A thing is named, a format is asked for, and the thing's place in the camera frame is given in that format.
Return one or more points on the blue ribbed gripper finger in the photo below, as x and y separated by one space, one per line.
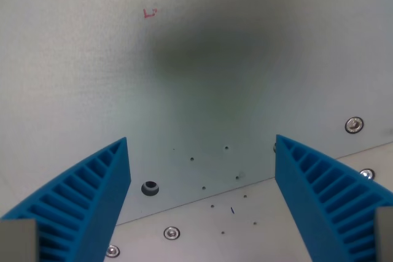
92 194
310 191

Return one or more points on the silver screw with washer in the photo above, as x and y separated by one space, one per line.
354 124
171 232
113 251
367 173

